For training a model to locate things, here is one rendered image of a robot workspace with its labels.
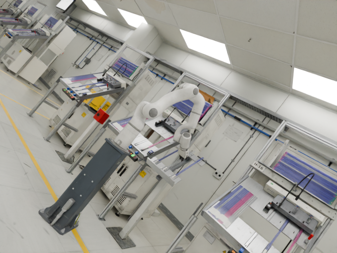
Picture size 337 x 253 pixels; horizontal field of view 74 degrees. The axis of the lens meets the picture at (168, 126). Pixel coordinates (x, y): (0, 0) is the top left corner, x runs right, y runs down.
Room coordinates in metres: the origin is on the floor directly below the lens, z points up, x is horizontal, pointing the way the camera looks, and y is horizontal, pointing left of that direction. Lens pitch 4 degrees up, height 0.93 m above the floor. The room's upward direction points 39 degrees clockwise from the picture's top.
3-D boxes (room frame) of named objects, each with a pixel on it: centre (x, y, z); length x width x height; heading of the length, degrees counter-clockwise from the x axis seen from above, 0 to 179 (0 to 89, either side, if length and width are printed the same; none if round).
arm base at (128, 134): (1.75, 0.20, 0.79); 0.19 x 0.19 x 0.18
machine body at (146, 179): (2.93, -0.08, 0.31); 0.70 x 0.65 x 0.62; 55
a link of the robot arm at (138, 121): (1.78, 0.22, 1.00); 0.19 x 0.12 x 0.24; 30
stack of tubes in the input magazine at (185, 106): (2.80, -0.06, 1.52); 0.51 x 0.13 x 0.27; 55
